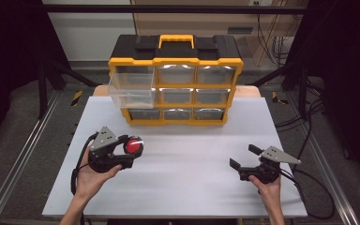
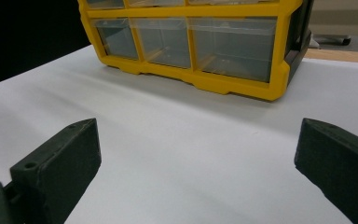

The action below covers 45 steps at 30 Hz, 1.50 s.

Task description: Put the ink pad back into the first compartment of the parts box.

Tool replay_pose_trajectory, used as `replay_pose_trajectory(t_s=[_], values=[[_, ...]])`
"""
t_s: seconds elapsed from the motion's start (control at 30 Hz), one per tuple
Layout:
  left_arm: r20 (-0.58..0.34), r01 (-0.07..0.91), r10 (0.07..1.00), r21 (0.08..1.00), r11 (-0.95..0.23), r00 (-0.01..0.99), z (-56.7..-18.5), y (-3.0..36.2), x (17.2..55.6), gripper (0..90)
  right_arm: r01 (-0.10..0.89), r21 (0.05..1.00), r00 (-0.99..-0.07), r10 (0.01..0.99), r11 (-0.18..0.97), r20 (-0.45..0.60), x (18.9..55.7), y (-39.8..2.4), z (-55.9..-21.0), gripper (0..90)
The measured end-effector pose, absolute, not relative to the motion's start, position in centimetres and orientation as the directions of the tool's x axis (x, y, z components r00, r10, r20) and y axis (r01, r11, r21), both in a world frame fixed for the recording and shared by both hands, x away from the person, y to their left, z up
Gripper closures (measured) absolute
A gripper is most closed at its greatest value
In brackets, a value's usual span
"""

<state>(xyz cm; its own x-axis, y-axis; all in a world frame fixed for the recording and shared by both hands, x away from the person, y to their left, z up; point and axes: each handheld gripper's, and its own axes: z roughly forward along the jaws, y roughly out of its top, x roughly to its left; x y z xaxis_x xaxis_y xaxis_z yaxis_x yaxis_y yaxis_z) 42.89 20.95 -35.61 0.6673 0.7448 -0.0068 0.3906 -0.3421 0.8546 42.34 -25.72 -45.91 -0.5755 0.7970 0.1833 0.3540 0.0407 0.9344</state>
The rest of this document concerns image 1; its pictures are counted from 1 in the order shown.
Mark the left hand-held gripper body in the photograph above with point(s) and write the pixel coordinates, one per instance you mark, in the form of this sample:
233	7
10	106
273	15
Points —
104	140

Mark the yellow black hazard tape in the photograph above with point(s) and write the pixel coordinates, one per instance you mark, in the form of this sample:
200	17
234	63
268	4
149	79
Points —
77	97
276	98

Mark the black metal stand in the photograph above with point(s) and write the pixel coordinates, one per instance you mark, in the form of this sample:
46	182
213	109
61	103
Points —
42	90
302	90

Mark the person's right hand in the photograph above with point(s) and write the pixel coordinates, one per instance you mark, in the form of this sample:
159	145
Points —
269	190

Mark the set of clear drawers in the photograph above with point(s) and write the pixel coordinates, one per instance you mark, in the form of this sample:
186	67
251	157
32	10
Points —
175	74

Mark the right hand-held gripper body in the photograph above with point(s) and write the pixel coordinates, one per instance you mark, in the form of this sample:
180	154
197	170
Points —
264	172

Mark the aluminium rail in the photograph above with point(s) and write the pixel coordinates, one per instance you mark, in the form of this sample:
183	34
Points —
328	175
18	162

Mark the clear plastic drawer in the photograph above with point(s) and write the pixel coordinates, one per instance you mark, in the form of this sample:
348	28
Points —
132	90

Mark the black horizontal bar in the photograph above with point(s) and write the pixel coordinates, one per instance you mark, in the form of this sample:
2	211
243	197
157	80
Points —
106	8

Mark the light wooden board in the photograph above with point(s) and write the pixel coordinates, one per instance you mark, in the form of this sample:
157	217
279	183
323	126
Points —
101	91

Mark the yellow black organizer cabinet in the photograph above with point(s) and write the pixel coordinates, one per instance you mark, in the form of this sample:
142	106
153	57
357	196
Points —
175	50

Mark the black curtain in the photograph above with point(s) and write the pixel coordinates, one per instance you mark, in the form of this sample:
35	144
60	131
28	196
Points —
9	56
350	68

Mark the person's left hand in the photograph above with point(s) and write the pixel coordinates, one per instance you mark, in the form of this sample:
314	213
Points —
89	182

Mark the round red tin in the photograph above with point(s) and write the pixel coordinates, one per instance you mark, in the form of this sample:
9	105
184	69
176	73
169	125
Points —
133	146

